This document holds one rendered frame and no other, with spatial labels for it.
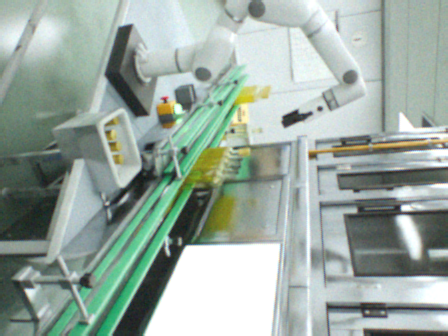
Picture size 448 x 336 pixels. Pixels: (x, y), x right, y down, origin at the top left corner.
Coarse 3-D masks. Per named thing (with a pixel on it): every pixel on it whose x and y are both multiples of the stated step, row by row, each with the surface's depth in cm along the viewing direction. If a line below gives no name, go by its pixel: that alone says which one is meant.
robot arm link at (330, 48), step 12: (324, 24) 110; (312, 36) 112; (324, 36) 111; (336, 36) 111; (324, 48) 111; (336, 48) 110; (324, 60) 113; (336, 60) 110; (348, 60) 110; (336, 72) 112; (348, 72) 112; (360, 72) 112; (348, 84) 114
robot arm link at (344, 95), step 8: (360, 80) 118; (336, 88) 122; (344, 88) 120; (352, 88) 119; (360, 88) 119; (336, 96) 121; (344, 96) 121; (352, 96) 120; (360, 96) 121; (344, 104) 123
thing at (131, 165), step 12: (108, 120) 109; (120, 120) 120; (120, 132) 122; (132, 132) 122; (132, 144) 124; (108, 156) 108; (132, 156) 126; (120, 168) 126; (132, 168) 125; (120, 180) 117
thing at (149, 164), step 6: (144, 156) 128; (150, 156) 128; (144, 162) 129; (150, 162) 129; (156, 162) 129; (144, 168) 130; (150, 168) 129; (156, 168) 129; (144, 174) 131; (150, 174) 131; (156, 174) 130
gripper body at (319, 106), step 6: (318, 96) 129; (324, 96) 123; (306, 102) 130; (312, 102) 126; (318, 102) 123; (324, 102) 122; (300, 108) 128; (306, 108) 125; (312, 108) 123; (318, 108) 124; (324, 108) 123; (312, 114) 125; (318, 114) 124; (306, 120) 125
